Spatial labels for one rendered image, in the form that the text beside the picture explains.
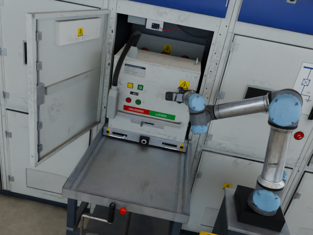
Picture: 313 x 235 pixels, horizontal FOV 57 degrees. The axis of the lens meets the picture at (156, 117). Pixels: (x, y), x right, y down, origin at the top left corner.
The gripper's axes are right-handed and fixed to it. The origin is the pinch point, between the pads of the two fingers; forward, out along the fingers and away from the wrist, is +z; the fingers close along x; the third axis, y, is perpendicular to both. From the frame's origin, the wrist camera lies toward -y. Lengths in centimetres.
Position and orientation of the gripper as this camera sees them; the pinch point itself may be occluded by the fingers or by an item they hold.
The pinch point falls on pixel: (175, 93)
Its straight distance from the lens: 165.2
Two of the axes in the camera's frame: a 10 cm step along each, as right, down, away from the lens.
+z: -1.8, -2.1, 9.6
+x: 1.2, -9.7, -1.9
